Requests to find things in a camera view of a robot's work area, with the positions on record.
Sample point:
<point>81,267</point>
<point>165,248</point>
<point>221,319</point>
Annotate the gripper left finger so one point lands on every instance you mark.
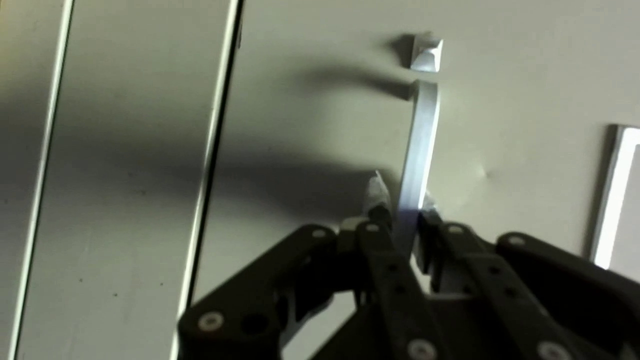
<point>390,280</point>

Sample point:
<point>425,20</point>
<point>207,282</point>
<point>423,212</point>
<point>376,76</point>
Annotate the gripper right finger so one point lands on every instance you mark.
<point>550,280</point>

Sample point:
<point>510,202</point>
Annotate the beige metal filing cabinet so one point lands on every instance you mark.
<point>320,125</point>

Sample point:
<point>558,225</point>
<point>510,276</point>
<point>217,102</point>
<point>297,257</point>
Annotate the silver drawer latch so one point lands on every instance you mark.
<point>427,54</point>

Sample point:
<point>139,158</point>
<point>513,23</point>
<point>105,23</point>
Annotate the beige metal drawer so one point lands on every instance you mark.
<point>125,175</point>
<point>22,125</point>

